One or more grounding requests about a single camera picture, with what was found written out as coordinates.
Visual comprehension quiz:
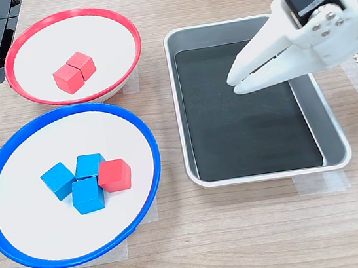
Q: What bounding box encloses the blue cube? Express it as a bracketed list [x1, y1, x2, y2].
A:
[38, 160, 79, 204]
[69, 175, 107, 216]
[73, 152, 109, 181]

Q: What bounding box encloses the black tray mat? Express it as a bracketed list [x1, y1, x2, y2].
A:
[173, 33, 325, 185]

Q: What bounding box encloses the steel tray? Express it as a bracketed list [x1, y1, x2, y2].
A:
[161, 5, 355, 193]

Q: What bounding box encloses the red-rimmed white plate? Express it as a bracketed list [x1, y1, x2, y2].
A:
[0, 0, 149, 115]

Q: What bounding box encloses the blue-rimmed white plate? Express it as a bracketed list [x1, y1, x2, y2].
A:
[0, 93, 173, 268]

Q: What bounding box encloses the red cube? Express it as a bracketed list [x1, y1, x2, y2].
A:
[51, 61, 86, 97]
[95, 157, 134, 195]
[65, 49, 99, 84]

